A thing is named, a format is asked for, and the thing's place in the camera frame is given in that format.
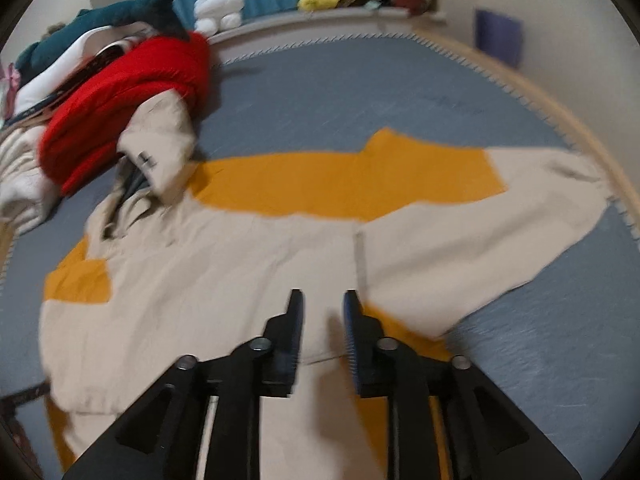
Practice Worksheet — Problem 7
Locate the beige and yellow hooded jacket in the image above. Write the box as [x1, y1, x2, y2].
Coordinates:
[39, 91, 611, 479]

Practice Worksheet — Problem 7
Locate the white folded clothes stack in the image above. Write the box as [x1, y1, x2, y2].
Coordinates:
[12, 22, 157, 118]

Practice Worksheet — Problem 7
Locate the red fluffy blanket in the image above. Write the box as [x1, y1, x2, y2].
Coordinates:
[38, 32, 210, 197]

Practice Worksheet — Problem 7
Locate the folded white duvet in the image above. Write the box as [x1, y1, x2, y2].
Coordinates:
[1, 125, 60, 235]

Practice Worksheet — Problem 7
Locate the purple bag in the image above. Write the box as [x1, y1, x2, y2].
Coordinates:
[474, 9, 524, 68]

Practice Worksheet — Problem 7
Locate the white plush toy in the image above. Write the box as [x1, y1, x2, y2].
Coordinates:
[193, 0, 245, 37]

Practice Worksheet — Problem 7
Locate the teal shark plush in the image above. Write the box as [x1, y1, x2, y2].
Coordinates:
[14, 0, 188, 82]

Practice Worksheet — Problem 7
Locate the wooden bed frame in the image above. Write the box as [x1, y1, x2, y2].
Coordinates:
[0, 6, 640, 271]

